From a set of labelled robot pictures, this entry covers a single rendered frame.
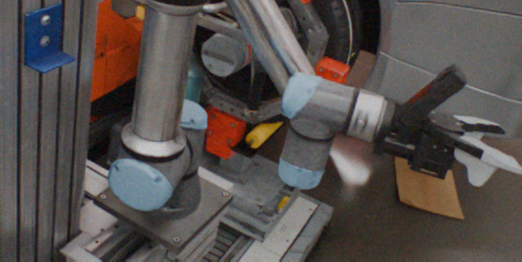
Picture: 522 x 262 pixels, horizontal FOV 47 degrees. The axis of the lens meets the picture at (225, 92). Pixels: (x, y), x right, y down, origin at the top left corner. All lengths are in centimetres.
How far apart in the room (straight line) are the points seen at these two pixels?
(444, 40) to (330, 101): 112
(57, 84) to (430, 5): 127
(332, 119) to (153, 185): 33
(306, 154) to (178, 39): 27
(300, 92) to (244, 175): 151
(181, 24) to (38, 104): 30
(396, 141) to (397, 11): 109
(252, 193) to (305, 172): 137
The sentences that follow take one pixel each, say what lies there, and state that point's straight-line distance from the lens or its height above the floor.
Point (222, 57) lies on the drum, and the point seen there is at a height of 86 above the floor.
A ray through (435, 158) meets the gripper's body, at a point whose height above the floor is 120.
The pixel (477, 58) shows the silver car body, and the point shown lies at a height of 99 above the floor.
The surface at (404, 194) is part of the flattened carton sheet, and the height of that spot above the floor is 1.
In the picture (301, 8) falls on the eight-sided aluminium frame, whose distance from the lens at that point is 187.
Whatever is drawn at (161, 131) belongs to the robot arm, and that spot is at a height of 110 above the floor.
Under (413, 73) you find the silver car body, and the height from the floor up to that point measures 87.
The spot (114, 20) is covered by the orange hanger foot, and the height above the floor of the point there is 80.
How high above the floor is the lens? 166
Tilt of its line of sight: 29 degrees down
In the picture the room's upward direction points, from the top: 11 degrees clockwise
